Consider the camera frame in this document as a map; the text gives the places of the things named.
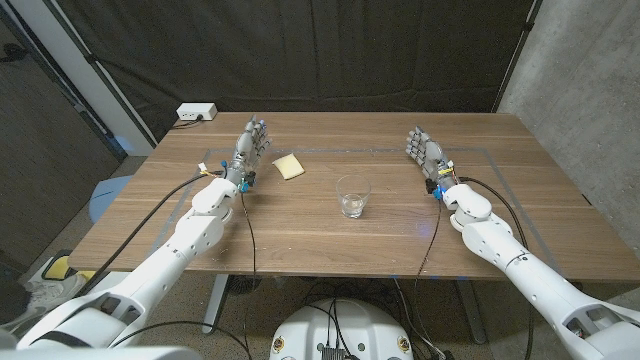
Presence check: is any yellow and black floor object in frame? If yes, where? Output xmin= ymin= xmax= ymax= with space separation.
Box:
xmin=40 ymin=254 xmax=96 ymax=282

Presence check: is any yellow sponge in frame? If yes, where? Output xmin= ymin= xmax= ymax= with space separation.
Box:
xmin=271 ymin=153 xmax=306 ymax=181

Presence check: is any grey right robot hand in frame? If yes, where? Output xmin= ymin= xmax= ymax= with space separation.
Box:
xmin=405 ymin=125 xmax=459 ymax=194

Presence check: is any white pillar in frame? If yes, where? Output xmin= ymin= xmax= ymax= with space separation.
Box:
xmin=8 ymin=0 xmax=155 ymax=157

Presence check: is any black backdrop stand pole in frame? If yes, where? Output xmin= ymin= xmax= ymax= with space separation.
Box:
xmin=49 ymin=0 xmax=159 ymax=150
xmin=491 ymin=0 xmax=545 ymax=115

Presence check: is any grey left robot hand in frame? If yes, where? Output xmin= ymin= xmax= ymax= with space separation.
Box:
xmin=219 ymin=114 xmax=274 ymax=194

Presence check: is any black round fan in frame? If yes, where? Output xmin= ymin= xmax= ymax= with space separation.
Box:
xmin=227 ymin=274 xmax=262 ymax=296

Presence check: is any thin black left wrist cable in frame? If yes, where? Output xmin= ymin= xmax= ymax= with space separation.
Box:
xmin=239 ymin=191 xmax=259 ymax=301

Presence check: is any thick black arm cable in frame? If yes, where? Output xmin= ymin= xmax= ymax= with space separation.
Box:
xmin=457 ymin=175 xmax=536 ymax=360
xmin=74 ymin=169 xmax=226 ymax=297

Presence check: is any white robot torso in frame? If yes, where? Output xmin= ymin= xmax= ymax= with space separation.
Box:
xmin=268 ymin=298 xmax=415 ymax=360

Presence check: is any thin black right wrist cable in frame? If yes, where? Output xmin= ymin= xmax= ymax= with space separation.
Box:
xmin=412 ymin=198 xmax=444 ymax=351

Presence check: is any black backdrop curtain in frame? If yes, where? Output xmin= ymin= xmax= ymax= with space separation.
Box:
xmin=54 ymin=0 xmax=536 ymax=144

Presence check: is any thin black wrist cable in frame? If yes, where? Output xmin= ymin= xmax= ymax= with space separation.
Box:
xmin=412 ymin=198 xmax=444 ymax=351
xmin=239 ymin=191 xmax=259 ymax=301

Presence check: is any white table leg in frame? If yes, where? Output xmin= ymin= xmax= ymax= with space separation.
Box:
xmin=201 ymin=273 xmax=231 ymax=335

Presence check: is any grey table leg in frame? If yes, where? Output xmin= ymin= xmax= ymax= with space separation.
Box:
xmin=452 ymin=279 xmax=489 ymax=345

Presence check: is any thin black left shoulder cable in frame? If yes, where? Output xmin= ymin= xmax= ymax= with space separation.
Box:
xmin=110 ymin=320 xmax=252 ymax=360

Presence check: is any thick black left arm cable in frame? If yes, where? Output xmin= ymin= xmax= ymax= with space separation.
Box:
xmin=74 ymin=169 xmax=226 ymax=297

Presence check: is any white power strip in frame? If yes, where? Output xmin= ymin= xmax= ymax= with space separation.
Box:
xmin=175 ymin=102 xmax=219 ymax=122

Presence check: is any clear glass cup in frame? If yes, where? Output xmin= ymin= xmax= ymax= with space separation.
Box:
xmin=335 ymin=174 xmax=372 ymax=220

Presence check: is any black power strip cord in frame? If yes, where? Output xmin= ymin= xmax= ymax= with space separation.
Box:
xmin=171 ymin=115 xmax=205 ymax=130

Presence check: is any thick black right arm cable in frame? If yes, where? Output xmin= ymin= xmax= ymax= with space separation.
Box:
xmin=457 ymin=175 xmax=536 ymax=360

